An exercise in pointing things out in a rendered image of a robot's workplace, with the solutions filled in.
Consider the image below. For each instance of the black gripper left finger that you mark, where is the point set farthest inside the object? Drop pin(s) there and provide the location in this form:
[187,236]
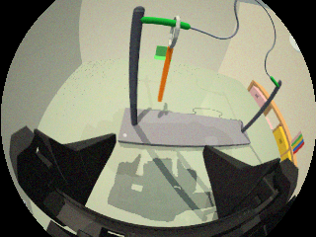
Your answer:
[80,163]

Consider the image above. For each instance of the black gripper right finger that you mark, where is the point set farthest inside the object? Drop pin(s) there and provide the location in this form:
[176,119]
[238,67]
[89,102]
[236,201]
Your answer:
[232,180]

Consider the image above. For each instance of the orange handle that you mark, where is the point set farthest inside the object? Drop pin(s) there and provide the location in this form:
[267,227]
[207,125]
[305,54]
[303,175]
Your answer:
[169,53]

